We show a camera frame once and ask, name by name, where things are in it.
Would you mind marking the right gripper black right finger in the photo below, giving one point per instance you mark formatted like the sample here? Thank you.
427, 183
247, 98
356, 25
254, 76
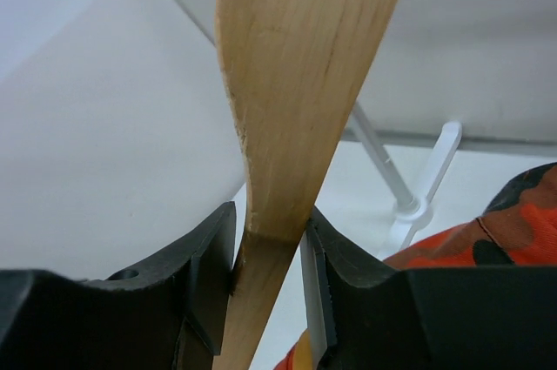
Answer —
363, 314

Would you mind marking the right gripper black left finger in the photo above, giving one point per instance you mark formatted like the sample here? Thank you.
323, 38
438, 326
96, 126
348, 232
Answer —
167, 311

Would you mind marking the orange camouflage trousers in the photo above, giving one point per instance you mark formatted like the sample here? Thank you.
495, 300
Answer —
518, 228

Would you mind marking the wooden clothes hanger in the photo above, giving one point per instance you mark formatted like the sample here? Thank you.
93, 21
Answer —
292, 70

